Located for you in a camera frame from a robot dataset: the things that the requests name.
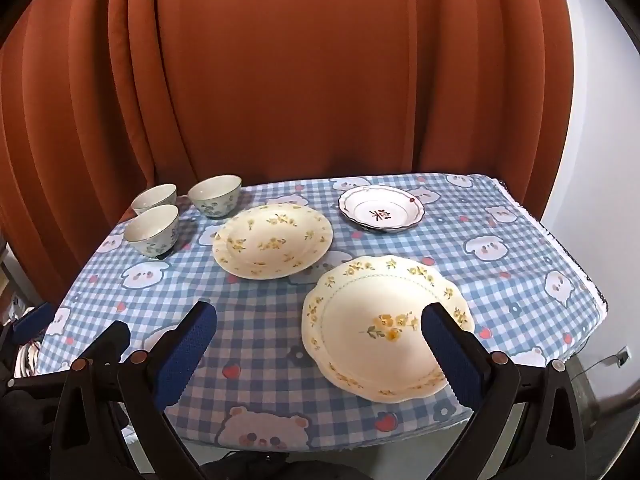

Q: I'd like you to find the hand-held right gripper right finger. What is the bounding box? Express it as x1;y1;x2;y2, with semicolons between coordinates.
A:
421;302;596;480

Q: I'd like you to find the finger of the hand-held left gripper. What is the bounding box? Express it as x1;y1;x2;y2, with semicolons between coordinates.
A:
12;302;55;346
87;320;132;363

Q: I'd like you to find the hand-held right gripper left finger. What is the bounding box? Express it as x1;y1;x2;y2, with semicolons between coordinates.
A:
50;301;218;480

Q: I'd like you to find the small green floral bowl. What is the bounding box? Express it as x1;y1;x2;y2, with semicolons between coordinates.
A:
188;175;243;219
123;204;180;259
131;183;178;215

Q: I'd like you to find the scalloped yellow floral plate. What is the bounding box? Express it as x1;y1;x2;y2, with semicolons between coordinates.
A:
301;255;476;404

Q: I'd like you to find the round yellow floral plate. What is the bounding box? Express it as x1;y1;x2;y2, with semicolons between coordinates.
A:
212;204;334;281

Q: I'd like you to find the white plate with red print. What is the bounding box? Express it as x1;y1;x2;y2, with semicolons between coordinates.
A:
338;185;426;234

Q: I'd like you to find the pile of clothes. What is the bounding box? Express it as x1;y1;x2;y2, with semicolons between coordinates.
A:
12;337;46;377

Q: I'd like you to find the blue checked bear tablecloth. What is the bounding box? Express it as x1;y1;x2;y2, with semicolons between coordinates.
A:
37;172;608;451

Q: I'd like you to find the orange curtain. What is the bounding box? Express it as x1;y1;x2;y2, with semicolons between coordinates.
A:
0;0;573;306

